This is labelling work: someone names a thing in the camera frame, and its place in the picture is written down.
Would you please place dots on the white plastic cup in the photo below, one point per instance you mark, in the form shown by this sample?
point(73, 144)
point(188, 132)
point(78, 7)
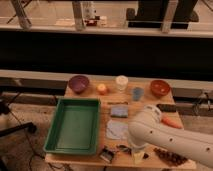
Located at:
point(121, 83)

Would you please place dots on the black stand base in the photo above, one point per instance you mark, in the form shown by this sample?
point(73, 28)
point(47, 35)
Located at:
point(30, 127)

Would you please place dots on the small orange fruit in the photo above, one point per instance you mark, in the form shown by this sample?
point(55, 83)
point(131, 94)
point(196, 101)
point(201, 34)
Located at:
point(102, 89)

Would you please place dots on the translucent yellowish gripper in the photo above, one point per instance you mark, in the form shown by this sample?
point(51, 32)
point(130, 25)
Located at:
point(137, 156)

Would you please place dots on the orange bowl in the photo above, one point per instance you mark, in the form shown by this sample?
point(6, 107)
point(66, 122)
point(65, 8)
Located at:
point(159, 88)

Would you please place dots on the black handled brush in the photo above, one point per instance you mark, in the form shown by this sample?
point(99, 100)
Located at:
point(128, 150)

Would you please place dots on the bunch of dark grapes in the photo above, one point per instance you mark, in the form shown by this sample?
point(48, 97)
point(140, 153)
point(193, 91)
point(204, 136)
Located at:
point(170, 158)

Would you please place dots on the orange carrot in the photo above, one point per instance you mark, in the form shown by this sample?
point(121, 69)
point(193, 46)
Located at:
point(167, 121)

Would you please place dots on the blue grey cloth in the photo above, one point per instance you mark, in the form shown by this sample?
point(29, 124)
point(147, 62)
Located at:
point(116, 130)

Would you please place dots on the blue plastic cup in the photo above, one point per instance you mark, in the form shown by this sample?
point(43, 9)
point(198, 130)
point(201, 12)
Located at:
point(137, 93)

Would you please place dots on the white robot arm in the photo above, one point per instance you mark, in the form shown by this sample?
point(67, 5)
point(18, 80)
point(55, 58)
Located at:
point(146, 127)

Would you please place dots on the purple bowl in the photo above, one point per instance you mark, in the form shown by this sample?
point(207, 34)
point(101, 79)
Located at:
point(78, 83)

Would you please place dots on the green plastic tray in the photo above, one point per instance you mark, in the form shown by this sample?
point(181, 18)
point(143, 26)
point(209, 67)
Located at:
point(74, 128)

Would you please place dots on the black rectangular block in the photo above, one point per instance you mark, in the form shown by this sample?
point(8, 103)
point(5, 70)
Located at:
point(167, 107)

